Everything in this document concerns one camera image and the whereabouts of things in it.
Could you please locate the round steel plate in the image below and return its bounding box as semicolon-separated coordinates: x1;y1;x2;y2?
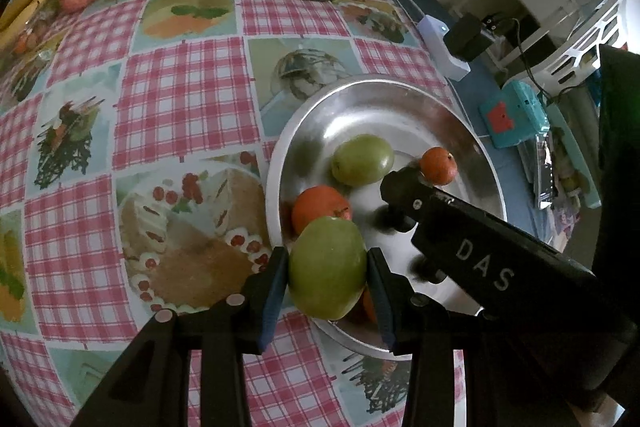
265;74;507;360

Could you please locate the black cable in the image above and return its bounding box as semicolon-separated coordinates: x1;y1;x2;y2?
482;17;566;102

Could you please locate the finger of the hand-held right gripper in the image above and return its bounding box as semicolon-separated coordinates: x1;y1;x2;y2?
380;170;437;238
410;256;447;284

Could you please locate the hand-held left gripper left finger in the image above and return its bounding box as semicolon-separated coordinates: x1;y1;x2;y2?
70;246;291;427

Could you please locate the white power strip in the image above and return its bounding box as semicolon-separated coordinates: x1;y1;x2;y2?
416;16;472;82

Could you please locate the orange tangerine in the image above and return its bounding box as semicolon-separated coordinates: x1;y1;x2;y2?
291;186;352;235
419;147;457;185
361;287;379;325

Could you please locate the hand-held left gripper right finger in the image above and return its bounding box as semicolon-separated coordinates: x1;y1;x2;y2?
366;247;571;427

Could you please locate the black charger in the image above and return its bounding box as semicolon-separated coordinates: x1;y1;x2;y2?
444;13;496;62

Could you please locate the teal box with orange patch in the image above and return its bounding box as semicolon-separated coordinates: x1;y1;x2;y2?
479;81;551;148

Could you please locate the green jujube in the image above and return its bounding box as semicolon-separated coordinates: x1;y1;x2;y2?
331;134;395;186
288;216;369;320

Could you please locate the mint green plastic tray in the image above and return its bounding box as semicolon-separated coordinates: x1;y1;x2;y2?
545;97;601;208

